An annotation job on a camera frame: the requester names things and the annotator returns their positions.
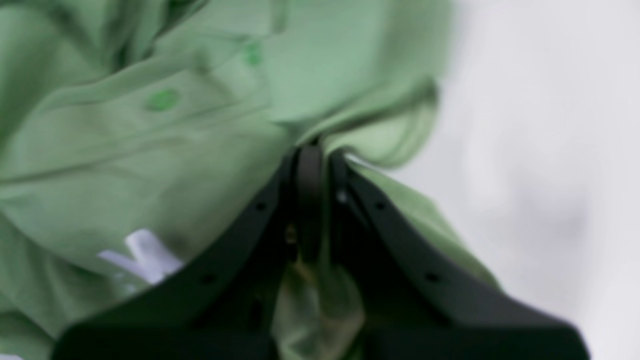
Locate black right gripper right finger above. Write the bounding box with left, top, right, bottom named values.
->
left=297, top=145, right=590, bottom=360

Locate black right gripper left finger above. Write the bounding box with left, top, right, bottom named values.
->
left=52, top=149, right=298, bottom=360

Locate green polo t-shirt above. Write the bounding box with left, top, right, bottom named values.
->
left=0, top=0, right=501, bottom=360

